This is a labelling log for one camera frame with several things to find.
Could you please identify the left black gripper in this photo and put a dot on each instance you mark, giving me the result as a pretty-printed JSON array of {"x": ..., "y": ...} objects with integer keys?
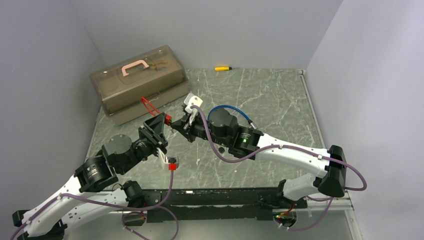
[{"x": 157, "y": 123}]

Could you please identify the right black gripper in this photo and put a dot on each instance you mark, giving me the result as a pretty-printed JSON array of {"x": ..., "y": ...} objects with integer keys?
[{"x": 185, "y": 128}]

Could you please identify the red cable lock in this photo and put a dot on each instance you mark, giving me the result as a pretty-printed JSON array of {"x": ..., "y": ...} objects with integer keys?
[{"x": 154, "y": 111}]

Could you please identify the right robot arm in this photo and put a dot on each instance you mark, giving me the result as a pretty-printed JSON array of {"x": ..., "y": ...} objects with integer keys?
[{"x": 325, "y": 173}]

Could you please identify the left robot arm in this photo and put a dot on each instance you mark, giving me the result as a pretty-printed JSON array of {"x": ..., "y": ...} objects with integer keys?
[{"x": 83, "y": 198}]

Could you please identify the brown translucent tool box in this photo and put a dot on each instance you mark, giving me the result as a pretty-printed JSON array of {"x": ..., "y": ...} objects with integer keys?
[{"x": 156, "y": 75}]

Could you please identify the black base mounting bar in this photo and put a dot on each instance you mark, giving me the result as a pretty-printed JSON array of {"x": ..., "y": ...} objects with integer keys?
[{"x": 269, "y": 196}]

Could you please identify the blue cable lock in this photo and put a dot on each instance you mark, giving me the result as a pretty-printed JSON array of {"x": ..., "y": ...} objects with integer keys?
[{"x": 225, "y": 106}]

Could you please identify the yellow handled screwdriver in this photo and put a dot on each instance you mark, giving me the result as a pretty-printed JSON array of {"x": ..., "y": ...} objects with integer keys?
[{"x": 223, "y": 68}]

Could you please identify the aluminium frame rail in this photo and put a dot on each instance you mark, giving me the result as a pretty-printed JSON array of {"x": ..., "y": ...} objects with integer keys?
[{"x": 256, "y": 210}]

